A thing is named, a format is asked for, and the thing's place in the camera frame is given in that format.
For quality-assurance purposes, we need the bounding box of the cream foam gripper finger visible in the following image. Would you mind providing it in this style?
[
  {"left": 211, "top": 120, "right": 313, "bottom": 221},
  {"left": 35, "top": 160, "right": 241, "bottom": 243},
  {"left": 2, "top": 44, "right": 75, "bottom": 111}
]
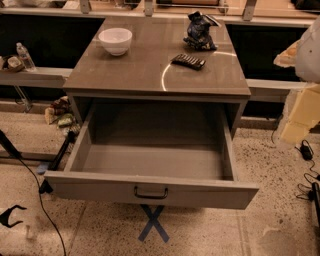
[
  {"left": 280, "top": 83, "right": 320, "bottom": 144},
  {"left": 273, "top": 41, "right": 299, "bottom": 68}
]

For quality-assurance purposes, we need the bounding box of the blue chip bag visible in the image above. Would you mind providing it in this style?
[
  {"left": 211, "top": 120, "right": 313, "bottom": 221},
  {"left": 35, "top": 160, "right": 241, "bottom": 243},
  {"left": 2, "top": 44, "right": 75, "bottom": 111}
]
[{"left": 183, "top": 11, "right": 221, "bottom": 51}]

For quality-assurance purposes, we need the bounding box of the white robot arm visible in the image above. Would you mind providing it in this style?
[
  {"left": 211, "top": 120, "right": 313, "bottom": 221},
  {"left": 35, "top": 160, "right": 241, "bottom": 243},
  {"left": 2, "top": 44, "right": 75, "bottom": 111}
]
[{"left": 274, "top": 17, "right": 320, "bottom": 144}]

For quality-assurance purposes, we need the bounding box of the open grey top drawer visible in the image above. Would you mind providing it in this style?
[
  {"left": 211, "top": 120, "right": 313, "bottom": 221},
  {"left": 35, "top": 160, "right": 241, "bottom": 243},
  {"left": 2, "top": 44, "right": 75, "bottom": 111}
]
[{"left": 45, "top": 101, "right": 258, "bottom": 209}]

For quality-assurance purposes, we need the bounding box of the grey drawer cabinet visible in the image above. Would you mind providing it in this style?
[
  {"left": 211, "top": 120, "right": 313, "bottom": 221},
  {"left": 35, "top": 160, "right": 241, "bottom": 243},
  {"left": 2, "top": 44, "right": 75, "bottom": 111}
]
[{"left": 63, "top": 16, "right": 250, "bottom": 133}]

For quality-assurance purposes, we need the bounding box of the black power adapter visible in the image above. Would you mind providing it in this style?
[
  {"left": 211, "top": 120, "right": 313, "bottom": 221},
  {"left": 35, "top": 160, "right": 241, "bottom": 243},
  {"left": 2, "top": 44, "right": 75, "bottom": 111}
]
[{"left": 300, "top": 140, "right": 313, "bottom": 161}]

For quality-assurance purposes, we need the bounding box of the dark snack bar pack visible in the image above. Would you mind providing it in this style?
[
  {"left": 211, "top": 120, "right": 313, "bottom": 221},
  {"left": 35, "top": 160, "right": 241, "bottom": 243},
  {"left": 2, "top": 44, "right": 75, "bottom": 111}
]
[{"left": 171, "top": 54, "right": 206, "bottom": 70}]

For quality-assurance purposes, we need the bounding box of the white ceramic bowl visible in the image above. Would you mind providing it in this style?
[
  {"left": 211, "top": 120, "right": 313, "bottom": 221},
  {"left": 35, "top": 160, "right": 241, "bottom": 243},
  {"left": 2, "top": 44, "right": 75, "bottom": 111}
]
[{"left": 98, "top": 28, "right": 132, "bottom": 56}]

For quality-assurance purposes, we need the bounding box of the blue tape cross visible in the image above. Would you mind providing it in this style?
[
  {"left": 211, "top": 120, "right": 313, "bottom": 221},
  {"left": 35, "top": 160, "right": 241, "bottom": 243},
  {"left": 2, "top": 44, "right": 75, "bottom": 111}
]
[{"left": 138, "top": 204, "right": 169, "bottom": 243}]

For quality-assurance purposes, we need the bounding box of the pile of snack bags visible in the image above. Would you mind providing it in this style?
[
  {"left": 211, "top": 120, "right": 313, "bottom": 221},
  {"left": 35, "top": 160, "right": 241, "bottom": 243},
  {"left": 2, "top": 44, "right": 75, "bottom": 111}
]
[{"left": 44, "top": 96, "right": 80, "bottom": 136}]

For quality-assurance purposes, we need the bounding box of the clear plastic water bottle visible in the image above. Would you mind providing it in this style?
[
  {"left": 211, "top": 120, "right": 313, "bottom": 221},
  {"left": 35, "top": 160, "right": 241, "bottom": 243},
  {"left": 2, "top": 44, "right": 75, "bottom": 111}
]
[{"left": 16, "top": 42, "right": 36, "bottom": 72}]

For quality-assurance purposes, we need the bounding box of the black tripod leg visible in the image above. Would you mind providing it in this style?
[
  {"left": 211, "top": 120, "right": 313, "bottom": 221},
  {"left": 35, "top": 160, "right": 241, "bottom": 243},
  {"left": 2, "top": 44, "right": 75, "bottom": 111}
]
[{"left": 39, "top": 131, "right": 76, "bottom": 194}]

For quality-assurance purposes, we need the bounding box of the small bowl on shelf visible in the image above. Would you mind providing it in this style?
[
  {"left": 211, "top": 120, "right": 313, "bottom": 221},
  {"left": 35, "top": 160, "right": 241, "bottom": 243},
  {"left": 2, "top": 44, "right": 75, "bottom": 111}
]
[{"left": 1, "top": 55, "right": 24, "bottom": 73}]

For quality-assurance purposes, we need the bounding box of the black clamp on floor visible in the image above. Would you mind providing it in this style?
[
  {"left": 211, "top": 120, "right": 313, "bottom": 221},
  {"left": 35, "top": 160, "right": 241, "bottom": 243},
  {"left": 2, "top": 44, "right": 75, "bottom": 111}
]
[{"left": 0, "top": 204, "right": 28, "bottom": 229}]

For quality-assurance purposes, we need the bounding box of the black drawer handle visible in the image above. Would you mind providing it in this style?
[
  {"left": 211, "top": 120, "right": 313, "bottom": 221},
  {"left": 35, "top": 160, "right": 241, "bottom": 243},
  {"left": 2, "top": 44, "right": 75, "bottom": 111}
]
[{"left": 134, "top": 186, "right": 169, "bottom": 200}]

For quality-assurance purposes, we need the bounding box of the black floor cable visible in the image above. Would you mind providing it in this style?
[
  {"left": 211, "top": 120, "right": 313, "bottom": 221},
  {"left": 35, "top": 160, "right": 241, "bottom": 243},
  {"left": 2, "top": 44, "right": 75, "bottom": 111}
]
[{"left": 0, "top": 129, "right": 68, "bottom": 256}]

